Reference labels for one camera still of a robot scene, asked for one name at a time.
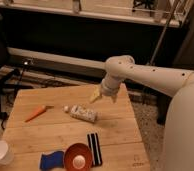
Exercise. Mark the metal pole stand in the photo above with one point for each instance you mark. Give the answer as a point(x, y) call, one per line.
point(163, 31)

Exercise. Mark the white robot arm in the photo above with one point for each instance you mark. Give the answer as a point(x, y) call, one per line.
point(178, 143)

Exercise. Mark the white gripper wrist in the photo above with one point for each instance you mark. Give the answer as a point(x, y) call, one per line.
point(109, 87)

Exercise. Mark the black striped whiteboard eraser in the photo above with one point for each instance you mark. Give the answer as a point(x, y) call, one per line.
point(94, 145)

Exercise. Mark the white paper cup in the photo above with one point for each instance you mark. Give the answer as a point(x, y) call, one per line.
point(6, 156)

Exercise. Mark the wooden shelf ledge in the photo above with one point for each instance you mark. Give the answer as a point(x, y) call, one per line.
point(117, 10)

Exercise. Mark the blue sponge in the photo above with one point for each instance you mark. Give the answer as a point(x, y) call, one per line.
point(51, 161)

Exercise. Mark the white patterned plastic bottle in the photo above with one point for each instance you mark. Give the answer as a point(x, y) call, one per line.
point(81, 113)

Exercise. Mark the orange toy carrot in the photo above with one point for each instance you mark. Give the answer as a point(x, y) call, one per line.
point(37, 112)

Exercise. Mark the white baseboard heater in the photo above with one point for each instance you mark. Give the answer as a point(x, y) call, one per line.
point(64, 63)

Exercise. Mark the red bowl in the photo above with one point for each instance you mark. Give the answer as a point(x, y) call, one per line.
point(78, 157)

